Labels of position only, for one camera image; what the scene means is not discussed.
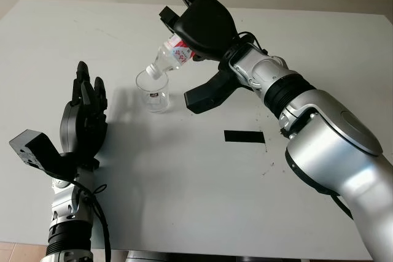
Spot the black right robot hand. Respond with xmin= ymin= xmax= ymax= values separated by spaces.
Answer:
xmin=158 ymin=0 xmax=239 ymax=64

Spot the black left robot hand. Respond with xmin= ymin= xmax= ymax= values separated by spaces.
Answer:
xmin=59 ymin=61 xmax=109 ymax=171

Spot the clear plastic water bottle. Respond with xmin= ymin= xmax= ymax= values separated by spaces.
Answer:
xmin=145 ymin=34 xmax=198 ymax=80

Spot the clear glass cup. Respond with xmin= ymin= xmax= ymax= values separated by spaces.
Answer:
xmin=134 ymin=69 xmax=171 ymax=114

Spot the black tape strip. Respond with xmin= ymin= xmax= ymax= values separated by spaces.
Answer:
xmin=223 ymin=129 xmax=266 ymax=145

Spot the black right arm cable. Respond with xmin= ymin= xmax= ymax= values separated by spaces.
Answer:
xmin=235 ymin=31 xmax=267 ymax=55

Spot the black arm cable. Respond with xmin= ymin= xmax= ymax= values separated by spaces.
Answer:
xmin=66 ymin=178 xmax=112 ymax=262
xmin=235 ymin=31 xmax=267 ymax=55

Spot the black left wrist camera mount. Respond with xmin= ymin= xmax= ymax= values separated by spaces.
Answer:
xmin=9 ymin=129 xmax=78 ymax=180

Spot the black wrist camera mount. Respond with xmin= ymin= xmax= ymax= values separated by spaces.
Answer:
xmin=9 ymin=129 xmax=78 ymax=180
xmin=184 ymin=64 xmax=244 ymax=115

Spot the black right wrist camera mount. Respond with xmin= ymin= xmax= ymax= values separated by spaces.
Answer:
xmin=184 ymin=64 xmax=244 ymax=115

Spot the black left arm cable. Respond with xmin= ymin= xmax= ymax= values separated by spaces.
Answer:
xmin=66 ymin=178 xmax=112 ymax=262

